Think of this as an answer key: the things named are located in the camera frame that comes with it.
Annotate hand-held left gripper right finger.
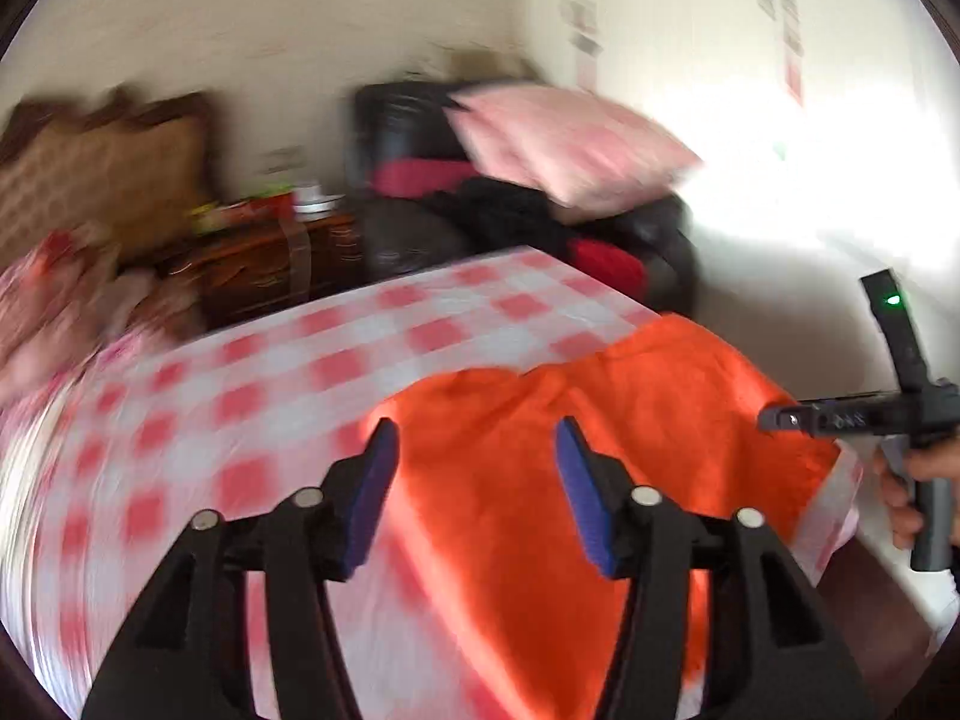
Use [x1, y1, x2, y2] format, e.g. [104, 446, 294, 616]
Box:
[553, 415, 878, 720]

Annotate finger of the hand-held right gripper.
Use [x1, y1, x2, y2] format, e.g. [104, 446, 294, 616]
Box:
[757, 397, 815, 437]

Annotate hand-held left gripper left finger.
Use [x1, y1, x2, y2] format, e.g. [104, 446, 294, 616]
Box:
[81, 417, 401, 720]

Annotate orange pants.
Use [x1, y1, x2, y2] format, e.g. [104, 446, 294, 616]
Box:
[358, 313, 841, 720]

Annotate person's right hand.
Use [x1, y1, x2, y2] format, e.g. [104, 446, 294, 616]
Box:
[872, 435, 960, 550]

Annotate pink white checkered sheet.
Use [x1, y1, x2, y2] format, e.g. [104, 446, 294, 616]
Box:
[0, 244, 863, 720]

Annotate red cloth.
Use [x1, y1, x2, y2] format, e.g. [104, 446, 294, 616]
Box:
[565, 236, 647, 295]

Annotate wooden nightstand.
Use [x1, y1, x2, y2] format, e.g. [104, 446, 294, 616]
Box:
[161, 210, 368, 331]

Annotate black clothing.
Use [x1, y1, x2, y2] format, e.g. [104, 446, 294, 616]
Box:
[424, 178, 557, 242]

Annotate red boxes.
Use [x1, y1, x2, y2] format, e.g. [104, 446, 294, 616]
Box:
[191, 191, 297, 235]

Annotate magenta cloth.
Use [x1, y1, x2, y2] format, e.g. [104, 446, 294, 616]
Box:
[373, 158, 475, 197]

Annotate plain pink pillow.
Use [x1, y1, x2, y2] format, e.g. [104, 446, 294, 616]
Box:
[442, 82, 706, 212]

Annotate black leather sofa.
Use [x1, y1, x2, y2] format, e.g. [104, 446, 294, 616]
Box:
[345, 79, 700, 316]

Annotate floral bed sheet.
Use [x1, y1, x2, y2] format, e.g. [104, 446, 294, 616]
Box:
[0, 225, 203, 406]

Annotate brown bed headboard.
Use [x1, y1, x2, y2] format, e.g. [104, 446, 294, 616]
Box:
[0, 86, 218, 271]

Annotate red wall notice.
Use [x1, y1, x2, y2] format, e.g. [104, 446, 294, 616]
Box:
[781, 46, 806, 108]

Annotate white wall socket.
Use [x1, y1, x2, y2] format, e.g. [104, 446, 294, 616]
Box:
[259, 145, 308, 174]

